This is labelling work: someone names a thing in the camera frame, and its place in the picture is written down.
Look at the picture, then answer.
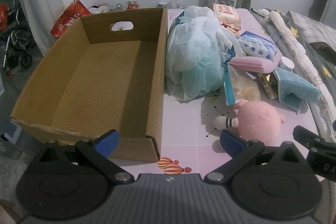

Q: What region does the pink plush doll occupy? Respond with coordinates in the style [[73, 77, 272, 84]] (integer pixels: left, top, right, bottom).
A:
[[213, 100, 285, 145]]

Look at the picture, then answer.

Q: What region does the clear blue snack bag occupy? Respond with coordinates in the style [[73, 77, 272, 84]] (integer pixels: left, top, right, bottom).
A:
[[223, 64, 260, 106]]

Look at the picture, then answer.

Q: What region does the light blue checked towel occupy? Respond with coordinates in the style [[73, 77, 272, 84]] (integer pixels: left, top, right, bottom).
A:
[[273, 67, 321, 112]]

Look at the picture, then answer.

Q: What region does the blue white tissue pack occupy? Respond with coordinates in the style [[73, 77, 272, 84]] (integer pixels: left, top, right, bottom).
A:
[[238, 31, 277, 61]]

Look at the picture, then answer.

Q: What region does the white rolled blanket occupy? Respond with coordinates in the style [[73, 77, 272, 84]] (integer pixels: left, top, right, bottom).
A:
[[255, 9, 335, 142]]

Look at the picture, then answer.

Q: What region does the gold foil box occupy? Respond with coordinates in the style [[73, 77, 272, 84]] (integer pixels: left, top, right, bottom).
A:
[[257, 72, 278, 100]]

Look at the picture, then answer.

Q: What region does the brown cardboard box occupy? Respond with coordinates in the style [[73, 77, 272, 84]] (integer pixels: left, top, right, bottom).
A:
[[11, 8, 168, 162]]

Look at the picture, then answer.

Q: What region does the white plastic jar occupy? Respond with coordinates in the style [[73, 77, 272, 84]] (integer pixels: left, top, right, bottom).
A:
[[277, 56, 294, 72]]

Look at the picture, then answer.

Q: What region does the white blue plastic bag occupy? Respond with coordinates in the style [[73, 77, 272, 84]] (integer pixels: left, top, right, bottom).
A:
[[165, 6, 245, 102]]

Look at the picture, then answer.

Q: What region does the grey patterned quilt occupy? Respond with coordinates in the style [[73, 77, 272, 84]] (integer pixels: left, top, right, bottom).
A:
[[250, 8, 336, 130]]

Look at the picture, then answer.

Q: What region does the folded wheelchair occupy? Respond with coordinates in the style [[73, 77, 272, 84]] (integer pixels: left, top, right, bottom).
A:
[[1, 0, 35, 70]]

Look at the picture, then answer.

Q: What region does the pink wet wipes pack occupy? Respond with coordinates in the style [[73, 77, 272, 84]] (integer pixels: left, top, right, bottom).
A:
[[211, 3, 242, 31]]

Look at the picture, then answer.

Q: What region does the red gift bag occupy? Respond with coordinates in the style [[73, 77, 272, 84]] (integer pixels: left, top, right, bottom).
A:
[[50, 0, 91, 38]]

